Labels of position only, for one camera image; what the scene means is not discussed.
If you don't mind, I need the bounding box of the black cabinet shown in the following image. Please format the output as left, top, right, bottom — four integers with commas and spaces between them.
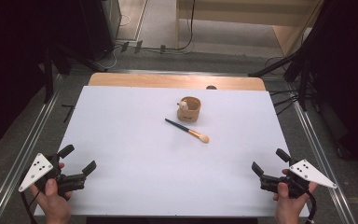
74, 0, 123, 62

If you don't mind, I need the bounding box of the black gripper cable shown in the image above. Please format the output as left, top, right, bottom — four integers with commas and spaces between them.
304, 189, 319, 224
20, 189, 42, 224

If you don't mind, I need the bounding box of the white floor cable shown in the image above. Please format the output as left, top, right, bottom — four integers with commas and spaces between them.
101, 13, 132, 70

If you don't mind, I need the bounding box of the person's left hand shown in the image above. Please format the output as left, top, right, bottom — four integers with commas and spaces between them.
29, 161, 74, 224

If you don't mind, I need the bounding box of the person's right hand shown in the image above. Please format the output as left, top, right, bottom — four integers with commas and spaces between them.
272, 168, 320, 224

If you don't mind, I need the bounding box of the black tripod stand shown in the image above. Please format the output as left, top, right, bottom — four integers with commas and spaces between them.
247, 27, 320, 112
41, 41, 109, 105

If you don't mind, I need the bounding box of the black hanging cable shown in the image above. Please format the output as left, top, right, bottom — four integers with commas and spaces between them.
141, 0, 198, 53

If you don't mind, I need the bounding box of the light wooden shelf unit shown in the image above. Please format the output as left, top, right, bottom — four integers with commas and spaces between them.
174, 0, 325, 58

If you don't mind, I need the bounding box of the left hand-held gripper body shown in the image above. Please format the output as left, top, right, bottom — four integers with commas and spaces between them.
18, 152, 88, 198

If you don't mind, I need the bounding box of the black floor cables bundle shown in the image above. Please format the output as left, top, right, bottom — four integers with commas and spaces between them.
268, 88, 300, 117

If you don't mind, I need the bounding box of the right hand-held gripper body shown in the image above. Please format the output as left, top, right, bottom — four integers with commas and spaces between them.
259, 159, 337, 200

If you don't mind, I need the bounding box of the black curtain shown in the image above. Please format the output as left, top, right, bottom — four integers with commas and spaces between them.
304, 0, 358, 172
0, 0, 85, 155

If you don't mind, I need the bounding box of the white table cover board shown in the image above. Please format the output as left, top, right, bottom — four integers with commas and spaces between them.
33, 85, 310, 218

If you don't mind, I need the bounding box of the brown cup with bear figure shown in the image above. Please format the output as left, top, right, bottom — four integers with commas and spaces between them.
176, 95, 202, 123

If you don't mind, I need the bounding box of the light wooden table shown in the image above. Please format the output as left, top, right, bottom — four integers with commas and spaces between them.
87, 72, 267, 92

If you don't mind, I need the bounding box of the black-handled makeup brush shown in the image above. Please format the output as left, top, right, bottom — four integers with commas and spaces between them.
164, 118, 211, 145

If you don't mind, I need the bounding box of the aluminium floor rail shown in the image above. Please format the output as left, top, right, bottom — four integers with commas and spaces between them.
290, 90, 358, 224
0, 74, 64, 224

